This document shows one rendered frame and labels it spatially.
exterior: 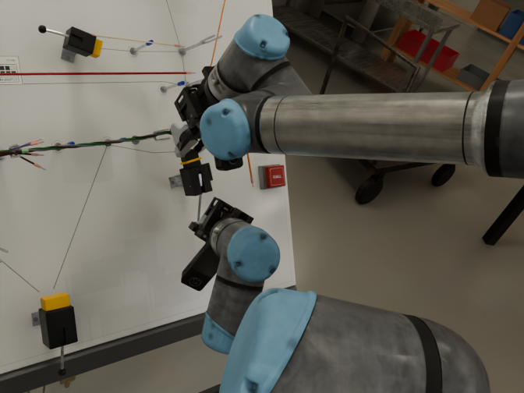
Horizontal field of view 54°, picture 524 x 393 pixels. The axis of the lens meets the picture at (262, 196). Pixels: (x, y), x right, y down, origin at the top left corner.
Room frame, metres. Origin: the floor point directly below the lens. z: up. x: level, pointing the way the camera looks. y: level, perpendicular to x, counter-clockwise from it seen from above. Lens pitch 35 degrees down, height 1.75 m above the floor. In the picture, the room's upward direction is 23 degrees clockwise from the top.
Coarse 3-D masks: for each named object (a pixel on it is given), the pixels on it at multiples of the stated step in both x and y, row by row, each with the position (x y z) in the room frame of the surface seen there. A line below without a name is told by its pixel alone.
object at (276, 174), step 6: (270, 168) 1.03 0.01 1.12; (276, 168) 1.04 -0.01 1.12; (282, 168) 1.05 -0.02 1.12; (270, 174) 1.02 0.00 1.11; (276, 174) 1.03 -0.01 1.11; (282, 174) 1.05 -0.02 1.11; (270, 180) 1.01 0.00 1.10; (276, 180) 1.03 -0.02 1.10; (282, 180) 1.04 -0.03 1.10; (270, 186) 1.01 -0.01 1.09; (276, 186) 1.02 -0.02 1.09
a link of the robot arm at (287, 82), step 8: (280, 64) 0.74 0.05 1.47; (288, 64) 0.75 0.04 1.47; (272, 72) 0.72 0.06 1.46; (280, 72) 0.73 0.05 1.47; (288, 72) 0.73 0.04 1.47; (264, 80) 0.72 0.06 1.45; (272, 80) 0.72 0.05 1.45; (280, 80) 0.72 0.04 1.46; (288, 80) 0.72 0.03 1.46; (296, 80) 0.73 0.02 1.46; (256, 88) 0.72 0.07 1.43; (264, 88) 0.68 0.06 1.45; (272, 88) 0.68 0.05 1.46; (280, 88) 0.69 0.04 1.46; (288, 88) 0.70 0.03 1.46; (296, 88) 0.72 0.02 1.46; (304, 88) 0.73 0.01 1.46
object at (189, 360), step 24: (144, 360) 0.73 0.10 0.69; (168, 360) 0.78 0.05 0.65; (192, 360) 0.84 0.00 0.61; (216, 360) 0.91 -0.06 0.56; (48, 384) 0.57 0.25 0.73; (72, 384) 0.60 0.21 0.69; (96, 384) 0.65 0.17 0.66; (120, 384) 0.69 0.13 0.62; (144, 384) 0.74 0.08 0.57; (168, 384) 0.80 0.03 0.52; (192, 384) 0.87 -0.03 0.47; (216, 384) 0.94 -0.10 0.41
